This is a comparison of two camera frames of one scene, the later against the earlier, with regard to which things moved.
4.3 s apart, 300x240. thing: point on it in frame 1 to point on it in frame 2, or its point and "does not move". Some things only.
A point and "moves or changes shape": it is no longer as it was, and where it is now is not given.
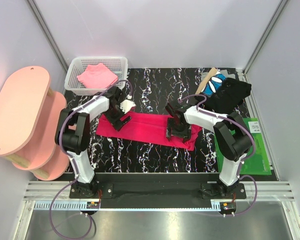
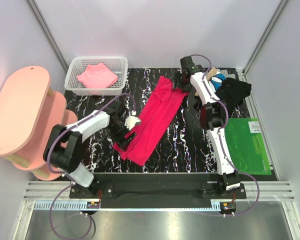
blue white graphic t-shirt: x=214 y=84 does not move
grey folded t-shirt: x=204 y=75 does not move
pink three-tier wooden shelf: x=24 y=115 does not move
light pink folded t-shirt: x=97 y=76 does not move
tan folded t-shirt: x=207 y=76 does not move
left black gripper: x=116 y=122 to x=123 y=145
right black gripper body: x=178 y=130 to x=181 y=84
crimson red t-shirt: x=145 y=128 moves or changes shape
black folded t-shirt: x=229 y=98 does not move
